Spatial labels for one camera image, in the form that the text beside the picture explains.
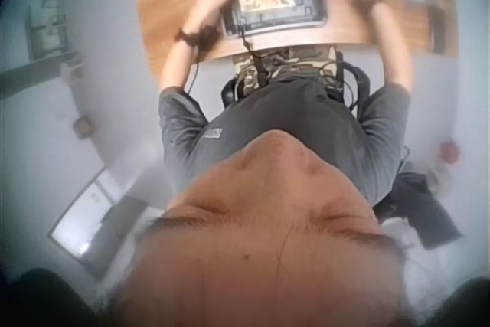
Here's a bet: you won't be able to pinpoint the black wrist band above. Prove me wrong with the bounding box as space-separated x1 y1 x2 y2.
174 24 220 53

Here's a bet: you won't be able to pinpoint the person's legs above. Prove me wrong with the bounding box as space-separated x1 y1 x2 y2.
232 46 344 93

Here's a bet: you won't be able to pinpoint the black chair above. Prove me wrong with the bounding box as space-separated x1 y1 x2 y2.
220 61 373 114

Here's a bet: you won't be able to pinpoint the white small object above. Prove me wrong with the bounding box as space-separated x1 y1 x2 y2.
58 57 86 83

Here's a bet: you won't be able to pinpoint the grey shelf unit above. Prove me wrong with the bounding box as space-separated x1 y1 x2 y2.
25 0 74 60

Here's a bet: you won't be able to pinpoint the brown small object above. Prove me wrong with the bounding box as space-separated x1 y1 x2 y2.
73 117 93 139

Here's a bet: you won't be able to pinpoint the red small object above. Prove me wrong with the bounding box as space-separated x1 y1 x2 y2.
439 142 459 164

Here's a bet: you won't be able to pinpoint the black bag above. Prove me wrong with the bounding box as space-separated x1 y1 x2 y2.
374 171 465 250

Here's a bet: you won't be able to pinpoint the open laptop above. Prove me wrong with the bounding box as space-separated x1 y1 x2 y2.
47 167 149 279

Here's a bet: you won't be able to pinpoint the black device cable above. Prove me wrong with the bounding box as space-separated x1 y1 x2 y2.
238 24 270 83

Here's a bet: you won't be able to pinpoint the black wrist band cable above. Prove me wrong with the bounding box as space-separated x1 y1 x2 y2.
186 47 201 94

